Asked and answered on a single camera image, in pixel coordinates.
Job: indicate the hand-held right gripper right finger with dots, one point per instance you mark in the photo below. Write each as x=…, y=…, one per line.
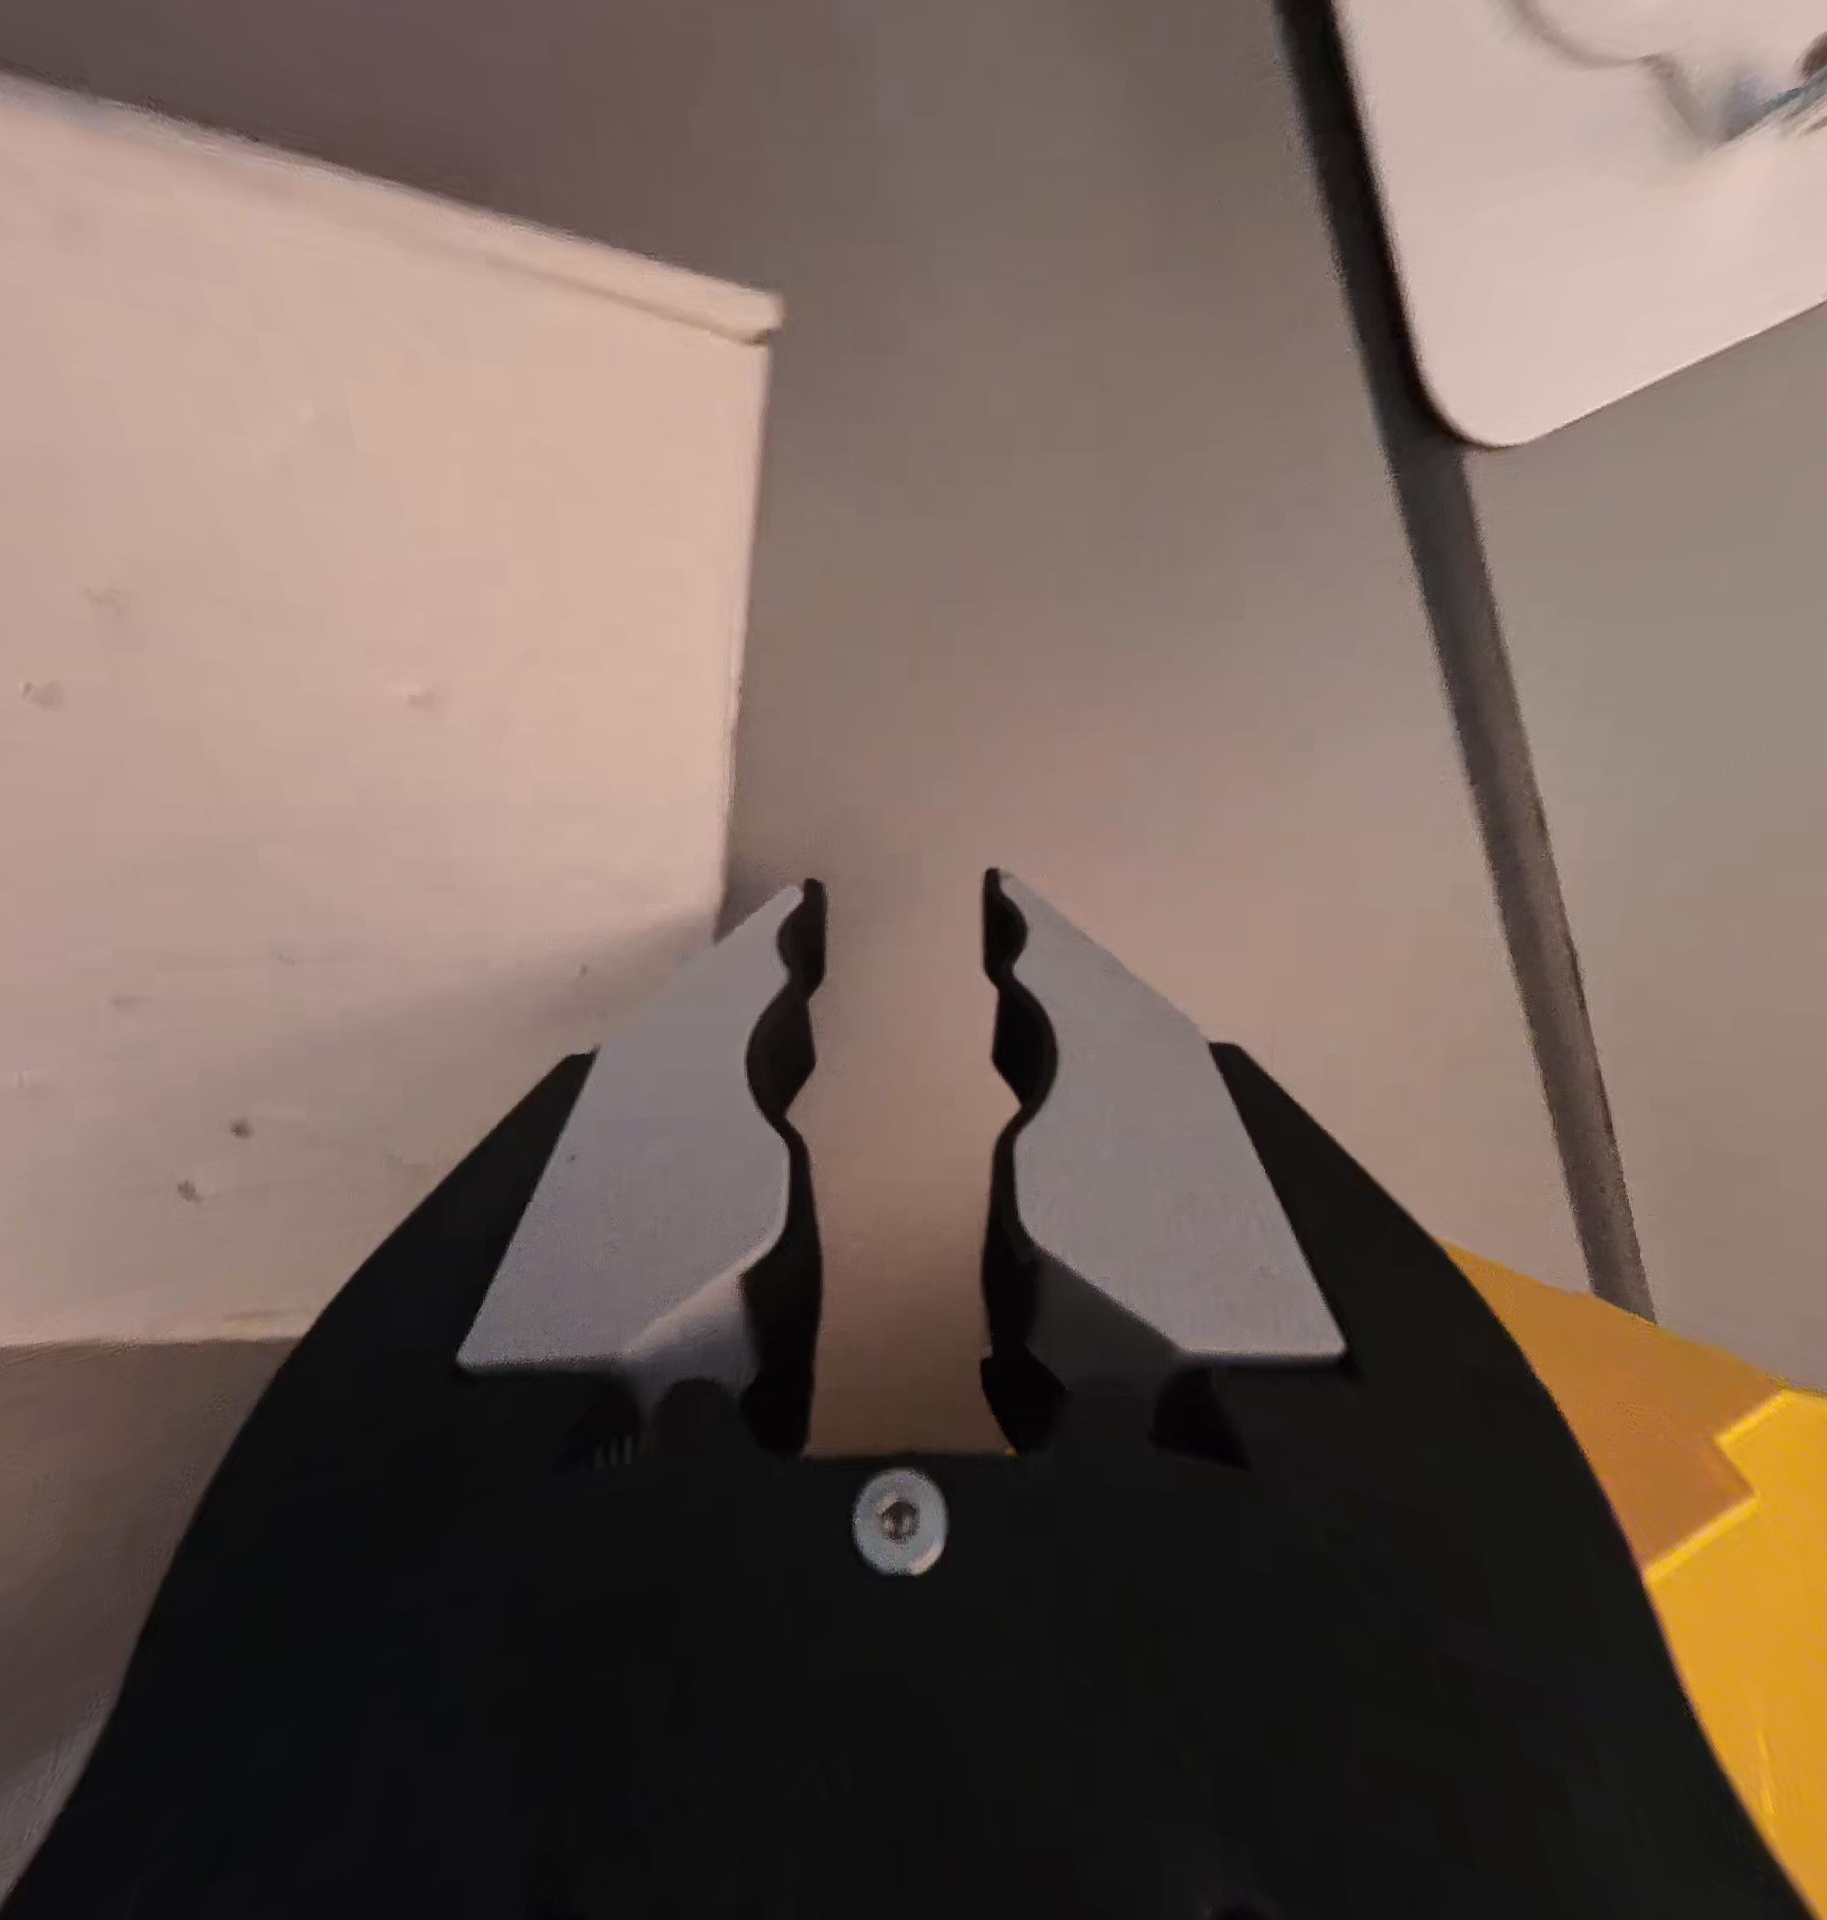
x=1154, y=1200

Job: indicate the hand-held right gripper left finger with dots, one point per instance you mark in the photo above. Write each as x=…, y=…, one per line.
x=628, y=1200

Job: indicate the white cardboard box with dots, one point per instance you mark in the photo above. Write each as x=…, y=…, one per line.
x=328, y=751

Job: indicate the yellow plastic bin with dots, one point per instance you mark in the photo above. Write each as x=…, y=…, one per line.
x=1753, y=1575

